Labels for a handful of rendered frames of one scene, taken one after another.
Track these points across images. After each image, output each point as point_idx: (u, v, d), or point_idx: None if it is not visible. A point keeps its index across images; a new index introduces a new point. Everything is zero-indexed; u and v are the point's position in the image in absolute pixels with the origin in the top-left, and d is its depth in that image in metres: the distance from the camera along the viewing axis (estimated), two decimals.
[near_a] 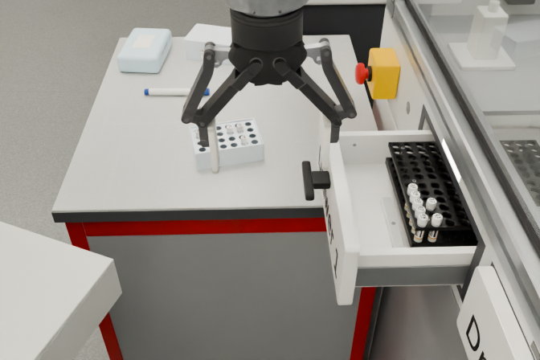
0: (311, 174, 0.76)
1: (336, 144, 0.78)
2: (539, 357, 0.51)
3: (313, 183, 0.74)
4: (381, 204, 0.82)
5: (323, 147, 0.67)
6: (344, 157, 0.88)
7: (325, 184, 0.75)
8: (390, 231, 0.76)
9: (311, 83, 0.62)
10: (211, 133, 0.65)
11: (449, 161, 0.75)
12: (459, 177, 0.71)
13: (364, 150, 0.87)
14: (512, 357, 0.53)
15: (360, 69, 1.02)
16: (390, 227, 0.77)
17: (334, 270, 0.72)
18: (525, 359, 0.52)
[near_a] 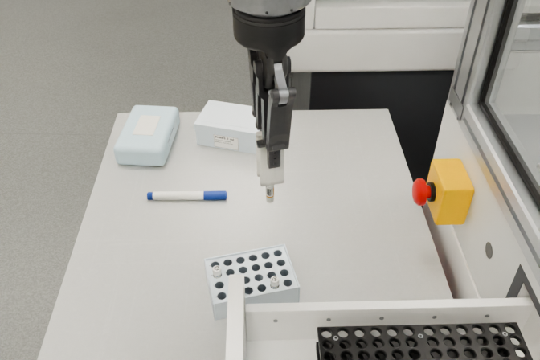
0: None
1: (238, 345, 0.56)
2: None
3: None
4: None
5: (260, 161, 0.69)
6: (263, 333, 0.66)
7: None
8: None
9: None
10: (256, 138, 0.68)
11: None
12: None
13: (289, 326, 0.66)
14: None
15: (421, 189, 0.80)
16: None
17: None
18: None
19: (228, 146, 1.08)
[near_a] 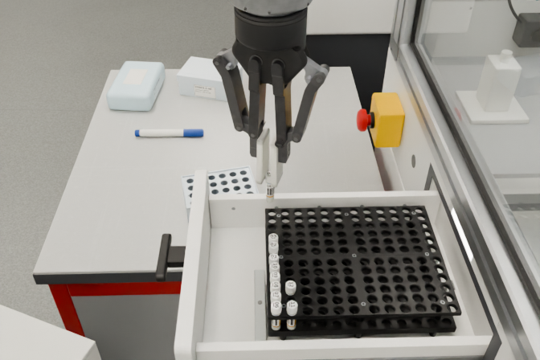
0: (167, 251, 0.69)
1: (199, 214, 0.72)
2: None
3: (167, 262, 0.68)
4: (254, 277, 0.75)
5: (271, 165, 0.68)
6: (224, 220, 0.82)
7: (181, 263, 0.68)
8: (255, 312, 0.70)
9: (287, 99, 0.63)
10: (259, 146, 0.67)
11: (460, 234, 0.69)
12: (471, 255, 0.65)
13: (245, 214, 0.81)
14: None
15: (362, 116, 0.96)
16: (255, 308, 0.70)
17: None
18: None
19: (206, 95, 1.23)
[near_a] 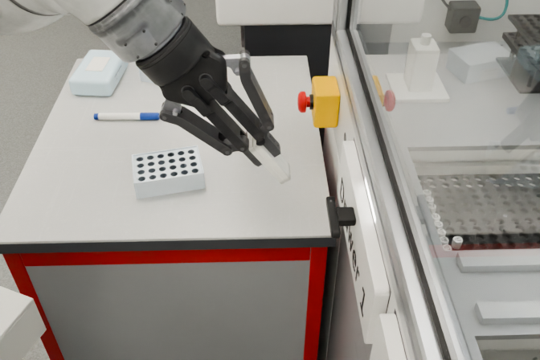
0: (336, 210, 0.76)
1: (360, 179, 0.79)
2: None
3: (339, 220, 0.75)
4: None
5: (270, 164, 0.68)
6: None
7: (351, 221, 0.75)
8: None
9: (237, 101, 0.64)
10: (255, 153, 0.67)
11: (369, 200, 0.75)
12: (374, 218, 0.71)
13: None
14: None
15: (301, 98, 1.02)
16: None
17: (361, 308, 0.72)
18: None
19: None
